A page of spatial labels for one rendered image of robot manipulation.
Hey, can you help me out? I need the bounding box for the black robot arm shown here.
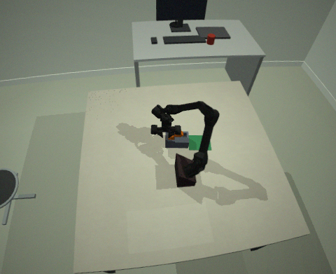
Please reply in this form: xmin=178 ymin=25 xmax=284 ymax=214
xmin=151 ymin=101 xmax=219 ymax=178

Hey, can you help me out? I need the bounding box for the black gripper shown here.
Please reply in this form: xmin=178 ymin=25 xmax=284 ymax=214
xmin=150 ymin=124 xmax=181 ymax=138

